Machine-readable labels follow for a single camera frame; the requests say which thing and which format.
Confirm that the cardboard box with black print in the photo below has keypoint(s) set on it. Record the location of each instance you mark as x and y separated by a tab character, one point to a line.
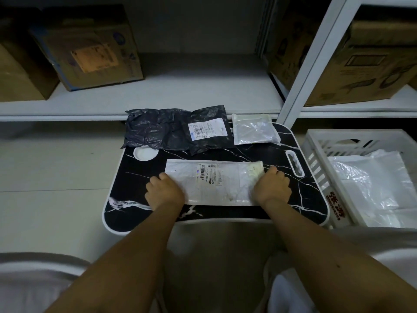
358	71

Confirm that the small white bubble mailer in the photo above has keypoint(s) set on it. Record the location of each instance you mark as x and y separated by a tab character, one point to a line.
255	130

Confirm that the white plastic basket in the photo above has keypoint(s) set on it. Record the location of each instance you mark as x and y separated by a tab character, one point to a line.
316	149

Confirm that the dark grey labelled bag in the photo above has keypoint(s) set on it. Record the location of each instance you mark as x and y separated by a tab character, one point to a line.
208	145

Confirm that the person's right forearm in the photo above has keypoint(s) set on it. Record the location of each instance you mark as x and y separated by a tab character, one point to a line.
332	257

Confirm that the person's right hand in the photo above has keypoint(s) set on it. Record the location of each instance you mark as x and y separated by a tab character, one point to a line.
273	187

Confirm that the person's left forearm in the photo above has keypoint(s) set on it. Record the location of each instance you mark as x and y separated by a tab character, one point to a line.
120	264

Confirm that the narrow white mailer taped end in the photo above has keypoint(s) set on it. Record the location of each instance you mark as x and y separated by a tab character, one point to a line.
221	189

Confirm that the cardboard box with orange label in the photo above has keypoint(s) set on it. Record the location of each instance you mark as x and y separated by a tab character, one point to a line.
91	52

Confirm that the white metal shelf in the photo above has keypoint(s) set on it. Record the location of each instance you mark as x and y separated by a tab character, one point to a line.
195	91

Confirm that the person's white shorts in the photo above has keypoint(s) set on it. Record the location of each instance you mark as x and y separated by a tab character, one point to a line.
32	280

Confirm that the black marble lap table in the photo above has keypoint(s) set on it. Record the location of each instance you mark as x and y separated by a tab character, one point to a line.
137	179

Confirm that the plain brown cardboard box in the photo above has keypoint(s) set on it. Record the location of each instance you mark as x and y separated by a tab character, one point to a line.
19	78

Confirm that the dark cardboard box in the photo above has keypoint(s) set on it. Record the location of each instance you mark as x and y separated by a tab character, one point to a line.
413	81

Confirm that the person's left hand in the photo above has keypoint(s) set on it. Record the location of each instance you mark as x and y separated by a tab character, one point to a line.
164	193

